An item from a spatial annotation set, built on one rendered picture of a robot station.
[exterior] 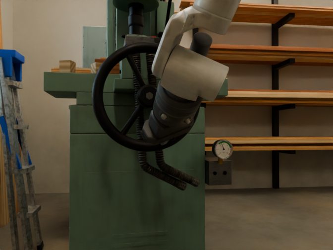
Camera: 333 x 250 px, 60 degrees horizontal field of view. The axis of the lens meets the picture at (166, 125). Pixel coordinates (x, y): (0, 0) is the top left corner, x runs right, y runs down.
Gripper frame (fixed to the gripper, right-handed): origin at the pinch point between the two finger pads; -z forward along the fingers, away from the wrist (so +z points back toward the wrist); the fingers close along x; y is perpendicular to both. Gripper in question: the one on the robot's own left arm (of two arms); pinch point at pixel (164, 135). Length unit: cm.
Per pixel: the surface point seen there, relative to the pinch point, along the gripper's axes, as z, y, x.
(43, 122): -237, 169, -18
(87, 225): -36.2, -3.4, -22.2
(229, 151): -19.2, -5.2, 25.3
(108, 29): -29, 69, 15
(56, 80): -13.9, 36.0, -15.9
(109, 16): -26, 73, 17
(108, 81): -13.7, 30.1, -1.6
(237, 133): -225, 62, 182
